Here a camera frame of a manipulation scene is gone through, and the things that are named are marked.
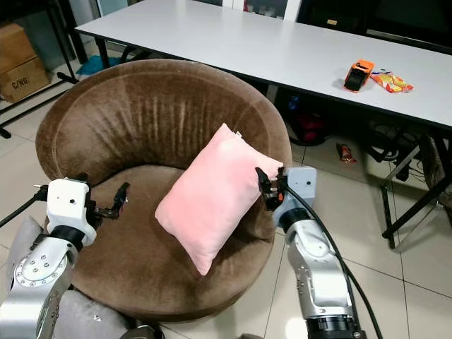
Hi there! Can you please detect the teal floor mat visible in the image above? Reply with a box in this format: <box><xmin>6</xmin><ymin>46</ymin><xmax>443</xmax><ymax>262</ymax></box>
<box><xmin>77</xmin><ymin>55</ymin><xmax>122</xmax><ymax>77</ymax></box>

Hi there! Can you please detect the brown cardboard box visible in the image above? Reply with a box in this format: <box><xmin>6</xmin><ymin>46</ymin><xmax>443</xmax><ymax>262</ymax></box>
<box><xmin>0</xmin><ymin>23</ymin><xmax>52</xmax><ymax>104</ymax></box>

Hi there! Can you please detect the orange and black handheld device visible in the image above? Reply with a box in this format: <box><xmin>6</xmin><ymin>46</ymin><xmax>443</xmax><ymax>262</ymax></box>
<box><xmin>343</xmin><ymin>59</ymin><xmax>376</xmax><ymax>94</ymax></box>

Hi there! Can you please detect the pink rectangular pillow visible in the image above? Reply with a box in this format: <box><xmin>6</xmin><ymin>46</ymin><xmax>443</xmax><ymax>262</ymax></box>
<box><xmin>155</xmin><ymin>124</ymin><xmax>284</xmax><ymax>277</ymax></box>

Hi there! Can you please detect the brown round velvet sofa chair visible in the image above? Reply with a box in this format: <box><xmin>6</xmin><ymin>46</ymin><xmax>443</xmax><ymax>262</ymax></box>
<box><xmin>35</xmin><ymin>59</ymin><xmax>293</xmax><ymax>325</ymax></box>

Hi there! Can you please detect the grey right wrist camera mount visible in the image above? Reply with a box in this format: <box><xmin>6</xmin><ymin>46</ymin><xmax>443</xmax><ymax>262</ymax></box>
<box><xmin>275</xmin><ymin>166</ymin><xmax>318</xmax><ymax>216</ymax></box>

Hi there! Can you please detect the red snack wrapper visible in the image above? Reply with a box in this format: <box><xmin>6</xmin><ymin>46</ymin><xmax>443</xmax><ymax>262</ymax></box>
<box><xmin>337</xmin><ymin>143</ymin><xmax>357</xmax><ymax>164</ymax></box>

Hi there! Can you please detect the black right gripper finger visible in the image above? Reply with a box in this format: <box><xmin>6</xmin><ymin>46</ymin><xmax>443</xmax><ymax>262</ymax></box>
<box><xmin>256</xmin><ymin>167</ymin><xmax>275</xmax><ymax>206</ymax></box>

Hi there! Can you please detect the dark red bag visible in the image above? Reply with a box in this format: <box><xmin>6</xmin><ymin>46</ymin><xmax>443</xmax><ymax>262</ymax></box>
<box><xmin>290</xmin><ymin>109</ymin><xmax>328</xmax><ymax>147</ymax></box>

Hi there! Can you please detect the long white table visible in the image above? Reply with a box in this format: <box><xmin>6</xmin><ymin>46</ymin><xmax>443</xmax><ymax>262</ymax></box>
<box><xmin>76</xmin><ymin>0</ymin><xmax>452</xmax><ymax>132</ymax></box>

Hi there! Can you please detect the black metal rack frame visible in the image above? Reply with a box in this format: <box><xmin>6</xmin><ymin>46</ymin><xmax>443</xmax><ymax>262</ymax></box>
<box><xmin>0</xmin><ymin>0</ymin><xmax>80</xmax><ymax>139</ymax></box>

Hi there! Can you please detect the orange yellow snack packet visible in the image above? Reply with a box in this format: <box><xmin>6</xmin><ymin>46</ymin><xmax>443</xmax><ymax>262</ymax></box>
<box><xmin>369</xmin><ymin>69</ymin><xmax>414</xmax><ymax>95</ymax></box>

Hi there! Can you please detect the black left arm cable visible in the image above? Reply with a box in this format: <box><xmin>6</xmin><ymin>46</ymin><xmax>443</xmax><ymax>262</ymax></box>
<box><xmin>0</xmin><ymin>185</ymin><xmax>49</xmax><ymax>228</ymax></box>

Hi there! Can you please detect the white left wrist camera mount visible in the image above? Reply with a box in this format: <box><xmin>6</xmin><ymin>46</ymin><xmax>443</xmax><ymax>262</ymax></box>
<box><xmin>46</xmin><ymin>177</ymin><xmax>93</xmax><ymax>232</ymax></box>

